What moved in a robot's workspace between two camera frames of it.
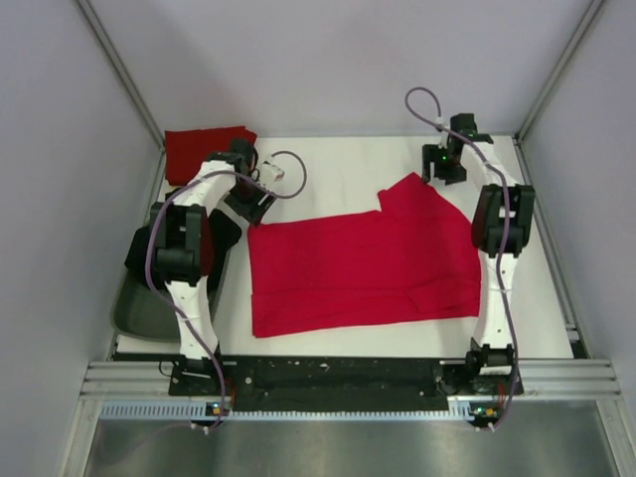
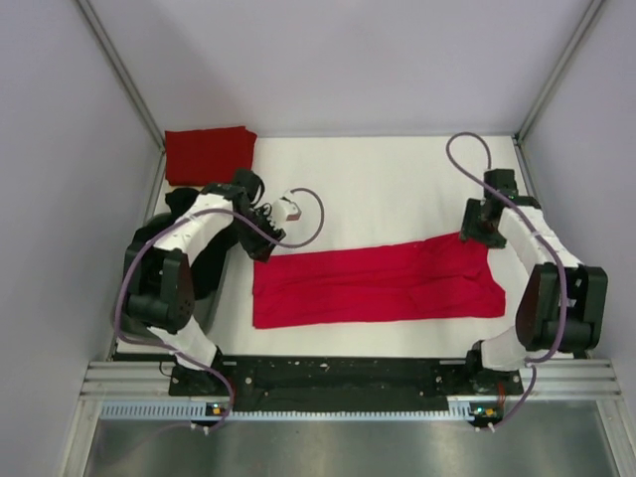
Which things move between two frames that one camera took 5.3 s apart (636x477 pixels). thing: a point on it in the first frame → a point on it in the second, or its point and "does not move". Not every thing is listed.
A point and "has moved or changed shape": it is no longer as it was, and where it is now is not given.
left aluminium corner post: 119,69 does not move
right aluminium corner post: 591,10 does not move
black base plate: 334,384 does not move
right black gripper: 451,177 → 468,230
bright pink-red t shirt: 416,259 has moved or changed shape
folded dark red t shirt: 186,150 does not move
